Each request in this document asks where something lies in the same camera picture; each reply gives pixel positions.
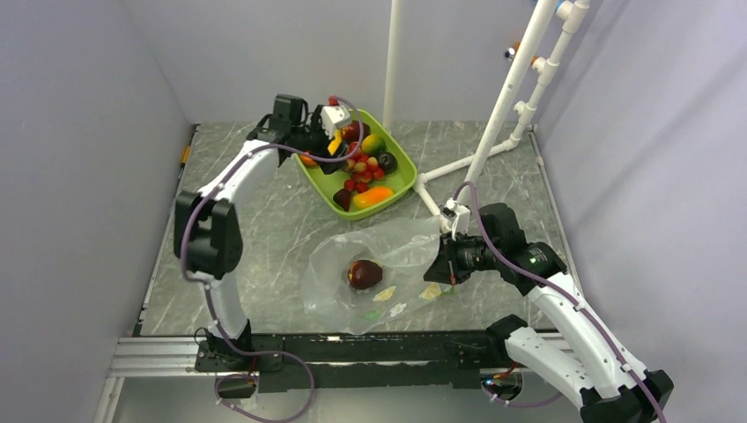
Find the dark red apple front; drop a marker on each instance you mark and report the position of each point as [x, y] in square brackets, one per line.
[364, 274]

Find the green plastic tray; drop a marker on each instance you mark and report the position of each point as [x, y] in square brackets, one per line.
[400, 180]

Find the orange handled tool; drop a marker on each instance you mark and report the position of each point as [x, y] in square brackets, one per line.
[185, 156]

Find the white pvc pipe frame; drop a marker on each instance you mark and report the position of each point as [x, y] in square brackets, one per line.
[508, 119]

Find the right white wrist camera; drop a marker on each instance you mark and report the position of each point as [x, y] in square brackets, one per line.
[455, 218]

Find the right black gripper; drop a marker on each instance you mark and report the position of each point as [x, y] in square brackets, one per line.
[446, 267]

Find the dark purple mangosteen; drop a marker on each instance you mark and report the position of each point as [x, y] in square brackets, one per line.
[387, 162]

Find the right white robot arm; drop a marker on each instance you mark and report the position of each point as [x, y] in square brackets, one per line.
[603, 380]

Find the orange fake fruit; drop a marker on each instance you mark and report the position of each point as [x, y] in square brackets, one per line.
[308, 161]

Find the red grape bunch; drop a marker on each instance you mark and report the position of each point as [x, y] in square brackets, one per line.
[362, 170]

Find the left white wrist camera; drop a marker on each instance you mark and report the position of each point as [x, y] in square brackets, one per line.
[334, 118]

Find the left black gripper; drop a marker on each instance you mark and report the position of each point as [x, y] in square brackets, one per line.
[317, 124]

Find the small dark red fig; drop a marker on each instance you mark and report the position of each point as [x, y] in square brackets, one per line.
[342, 199]

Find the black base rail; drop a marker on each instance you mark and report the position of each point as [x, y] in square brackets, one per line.
[460, 359]

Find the orange yellow fake mango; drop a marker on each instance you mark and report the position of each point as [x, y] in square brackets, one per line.
[372, 197]

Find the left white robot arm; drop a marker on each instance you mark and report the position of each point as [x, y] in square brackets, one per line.
[207, 236]

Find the orange hook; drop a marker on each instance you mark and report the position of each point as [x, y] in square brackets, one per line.
[511, 52]

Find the dark red apple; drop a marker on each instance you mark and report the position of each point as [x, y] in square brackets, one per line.
[352, 132]
[364, 274]

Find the clear plastic bag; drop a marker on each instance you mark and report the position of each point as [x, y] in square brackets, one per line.
[404, 248]

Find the dark red apple back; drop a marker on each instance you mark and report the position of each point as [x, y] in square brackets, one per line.
[352, 132]

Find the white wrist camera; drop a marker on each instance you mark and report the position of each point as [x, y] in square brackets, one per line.
[334, 118]
[455, 218]

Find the green yellow fake mango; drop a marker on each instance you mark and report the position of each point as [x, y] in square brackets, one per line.
[372, 145]

